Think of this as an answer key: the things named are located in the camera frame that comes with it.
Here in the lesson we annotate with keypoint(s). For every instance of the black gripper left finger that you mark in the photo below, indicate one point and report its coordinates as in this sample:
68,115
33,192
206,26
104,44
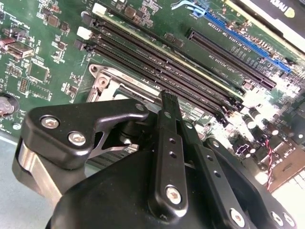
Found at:
71,124

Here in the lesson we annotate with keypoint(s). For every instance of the metal socket cover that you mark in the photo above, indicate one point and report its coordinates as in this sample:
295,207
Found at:
108,93

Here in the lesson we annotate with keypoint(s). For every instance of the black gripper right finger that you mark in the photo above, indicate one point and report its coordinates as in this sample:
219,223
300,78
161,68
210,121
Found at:
205,164

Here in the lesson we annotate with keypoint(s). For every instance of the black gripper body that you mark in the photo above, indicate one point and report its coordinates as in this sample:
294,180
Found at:
107,202

